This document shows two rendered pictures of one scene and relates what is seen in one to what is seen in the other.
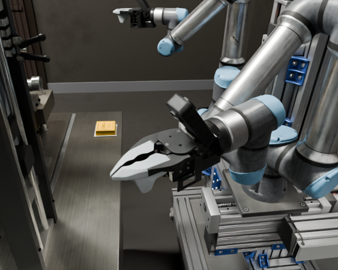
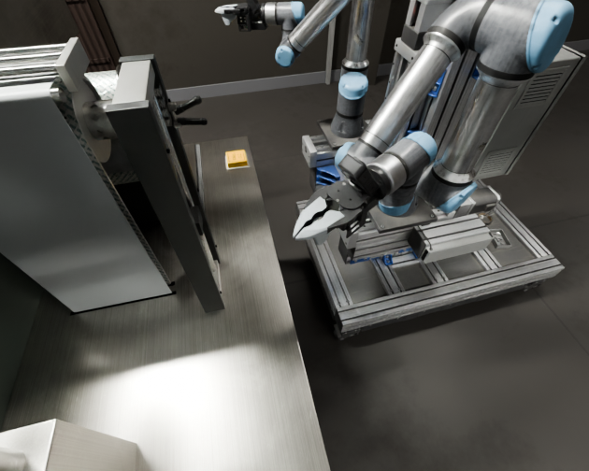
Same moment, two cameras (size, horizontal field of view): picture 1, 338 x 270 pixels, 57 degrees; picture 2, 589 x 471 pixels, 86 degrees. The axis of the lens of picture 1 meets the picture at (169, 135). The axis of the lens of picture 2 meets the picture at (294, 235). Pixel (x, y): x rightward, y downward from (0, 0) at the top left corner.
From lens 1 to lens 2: 0.16 m
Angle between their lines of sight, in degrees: 19
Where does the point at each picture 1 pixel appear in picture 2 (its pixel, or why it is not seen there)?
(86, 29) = (167, 20)
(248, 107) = (405, 150)
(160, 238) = (290, 248)
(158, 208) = (283, 221)
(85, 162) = (227, 199)
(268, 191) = not seen: hidden behind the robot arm
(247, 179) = (396, 211)
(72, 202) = (228, 241)
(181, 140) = (350, 194)
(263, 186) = not seen: hidden behind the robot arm
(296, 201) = (426, 212)
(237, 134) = (397, 179)
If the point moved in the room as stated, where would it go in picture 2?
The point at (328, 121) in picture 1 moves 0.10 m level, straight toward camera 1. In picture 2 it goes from (468, 144) to (464, 167)
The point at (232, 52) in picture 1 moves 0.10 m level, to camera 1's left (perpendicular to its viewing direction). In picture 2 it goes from (355, 55) to (332, 56)
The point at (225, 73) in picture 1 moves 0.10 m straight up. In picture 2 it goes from (351, 82) to (354, 55)
